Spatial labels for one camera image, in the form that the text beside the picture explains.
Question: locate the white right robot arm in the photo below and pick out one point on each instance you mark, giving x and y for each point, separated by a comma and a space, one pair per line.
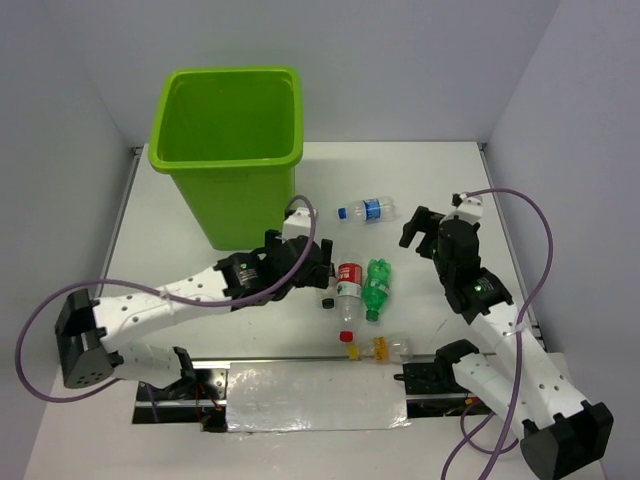
559, 430

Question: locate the clear bottle red label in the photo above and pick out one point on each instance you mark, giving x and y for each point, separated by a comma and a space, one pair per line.
349, 295

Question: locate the clear bottle blue cap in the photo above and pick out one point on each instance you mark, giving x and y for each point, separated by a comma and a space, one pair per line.
372, 210

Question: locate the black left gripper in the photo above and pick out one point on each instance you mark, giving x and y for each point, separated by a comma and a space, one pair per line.
317, 275

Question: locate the silver foil sheet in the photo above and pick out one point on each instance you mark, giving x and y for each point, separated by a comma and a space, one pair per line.
295, 396

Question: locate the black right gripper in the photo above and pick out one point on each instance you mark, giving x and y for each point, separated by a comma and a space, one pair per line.
425, 220

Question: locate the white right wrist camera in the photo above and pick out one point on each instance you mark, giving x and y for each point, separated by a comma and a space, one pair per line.
467, 208

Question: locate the green plastic bin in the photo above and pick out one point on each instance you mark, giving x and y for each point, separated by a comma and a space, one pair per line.
230, 139

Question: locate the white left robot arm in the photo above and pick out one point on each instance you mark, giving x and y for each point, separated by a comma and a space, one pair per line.
100, 338

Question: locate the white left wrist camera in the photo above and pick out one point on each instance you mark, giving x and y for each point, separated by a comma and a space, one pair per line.
297, 222

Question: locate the clear bottle yellow cap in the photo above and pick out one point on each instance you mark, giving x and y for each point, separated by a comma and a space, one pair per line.
381, 350

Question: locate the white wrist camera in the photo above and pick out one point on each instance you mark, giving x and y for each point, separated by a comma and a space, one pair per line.
297, 222
467, 208

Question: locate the green plastic bottle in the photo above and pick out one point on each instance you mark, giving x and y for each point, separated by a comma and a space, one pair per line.
375, 292

